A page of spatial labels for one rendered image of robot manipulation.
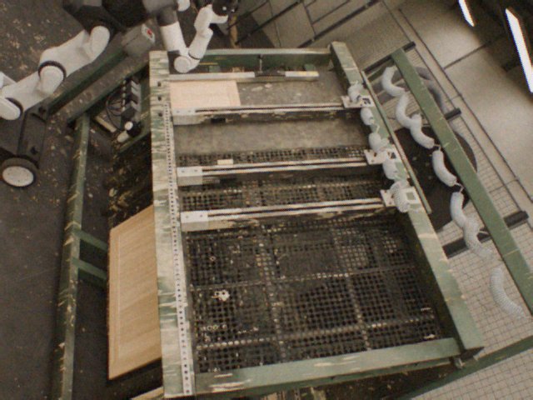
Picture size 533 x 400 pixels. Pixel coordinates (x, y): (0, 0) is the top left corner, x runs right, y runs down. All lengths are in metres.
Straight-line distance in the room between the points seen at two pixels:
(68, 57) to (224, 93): 0.94
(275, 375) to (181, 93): 1.77
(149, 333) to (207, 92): 1.45
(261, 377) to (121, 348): 0.87
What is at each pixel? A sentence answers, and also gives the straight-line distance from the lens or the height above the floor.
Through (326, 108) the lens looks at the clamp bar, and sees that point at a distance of 2.97.
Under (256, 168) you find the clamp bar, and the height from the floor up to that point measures 1.24.
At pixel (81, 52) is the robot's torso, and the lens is 2.64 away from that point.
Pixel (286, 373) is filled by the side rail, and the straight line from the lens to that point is 2.00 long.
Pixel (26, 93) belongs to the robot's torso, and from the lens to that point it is 2.86.
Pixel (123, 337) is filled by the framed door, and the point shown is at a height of 0.35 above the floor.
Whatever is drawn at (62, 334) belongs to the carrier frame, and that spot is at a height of 0.16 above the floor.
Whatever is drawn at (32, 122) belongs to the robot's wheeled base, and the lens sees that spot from 3.15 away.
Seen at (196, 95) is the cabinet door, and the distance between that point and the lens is 3.03.
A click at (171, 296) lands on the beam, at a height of 0.86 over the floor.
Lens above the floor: 2.05
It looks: 19 degrees down
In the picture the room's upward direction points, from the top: 61 degrees clockwise
